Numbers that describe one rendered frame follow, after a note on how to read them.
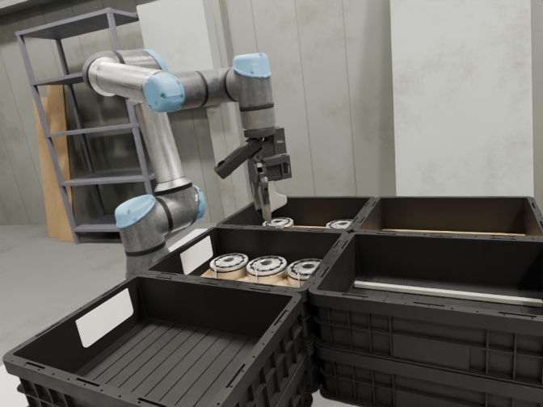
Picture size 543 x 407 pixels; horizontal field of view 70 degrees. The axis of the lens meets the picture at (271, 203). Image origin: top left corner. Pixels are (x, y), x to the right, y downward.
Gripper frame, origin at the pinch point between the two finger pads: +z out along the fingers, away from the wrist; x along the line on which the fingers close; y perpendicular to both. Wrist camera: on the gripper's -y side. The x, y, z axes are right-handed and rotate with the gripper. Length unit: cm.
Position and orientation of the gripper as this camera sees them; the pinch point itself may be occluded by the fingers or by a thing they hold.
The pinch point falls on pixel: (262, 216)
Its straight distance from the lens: 91.2
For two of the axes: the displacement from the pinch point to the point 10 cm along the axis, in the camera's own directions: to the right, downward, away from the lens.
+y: 9.4, -2.1, 2.8
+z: 1.2, 9.4, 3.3
